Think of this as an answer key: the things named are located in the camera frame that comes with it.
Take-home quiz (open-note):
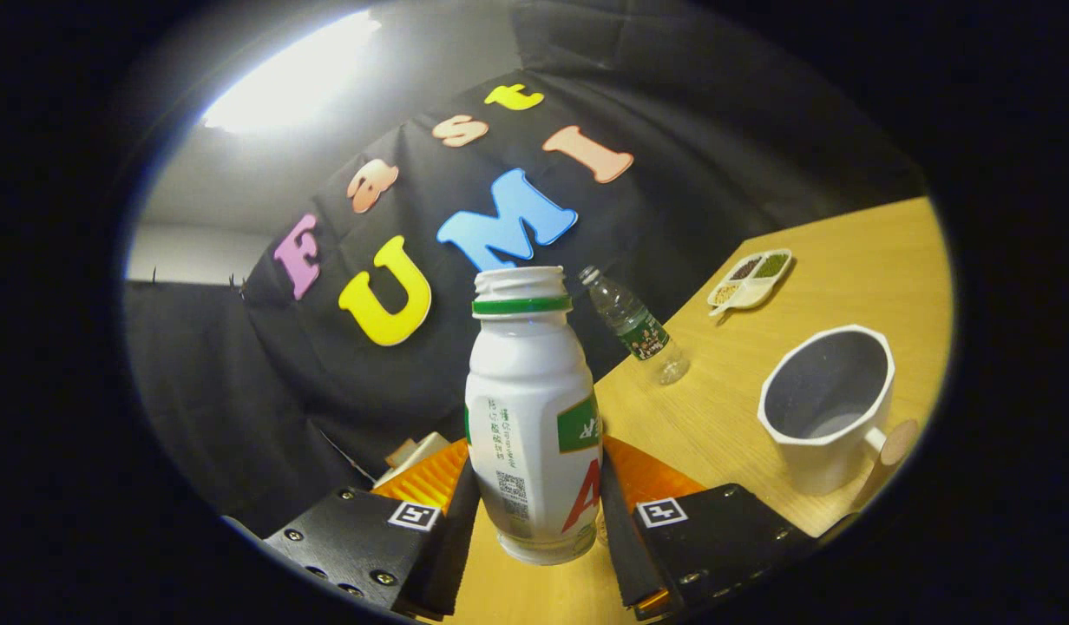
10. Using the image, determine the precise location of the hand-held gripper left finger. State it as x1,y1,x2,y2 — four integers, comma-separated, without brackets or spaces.
261,437,483,619

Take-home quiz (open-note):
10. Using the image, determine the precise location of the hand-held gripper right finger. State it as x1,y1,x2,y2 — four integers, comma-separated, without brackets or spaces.
599,434,817,619

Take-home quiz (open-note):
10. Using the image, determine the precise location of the white juice bottle green label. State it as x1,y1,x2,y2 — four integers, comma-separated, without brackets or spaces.
463,266,605,566

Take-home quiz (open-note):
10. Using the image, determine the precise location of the white cup wooden handle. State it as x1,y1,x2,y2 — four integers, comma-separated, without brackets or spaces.
757,325,921,509

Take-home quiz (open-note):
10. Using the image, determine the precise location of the clear plastic water bottle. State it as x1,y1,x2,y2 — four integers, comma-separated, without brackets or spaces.
578,265,692,386

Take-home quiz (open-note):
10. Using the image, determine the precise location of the cream toaster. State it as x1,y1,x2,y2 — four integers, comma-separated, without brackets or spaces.
374,431,453,489

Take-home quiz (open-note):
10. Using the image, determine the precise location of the wooden table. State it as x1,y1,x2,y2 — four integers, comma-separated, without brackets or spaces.
430,196,954,625

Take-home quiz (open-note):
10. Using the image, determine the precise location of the white divided dish with beans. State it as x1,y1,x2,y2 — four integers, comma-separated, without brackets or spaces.
706,248,794,318

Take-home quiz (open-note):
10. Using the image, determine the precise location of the ceiling light panel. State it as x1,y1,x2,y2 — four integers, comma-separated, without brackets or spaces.
200,9,384,135

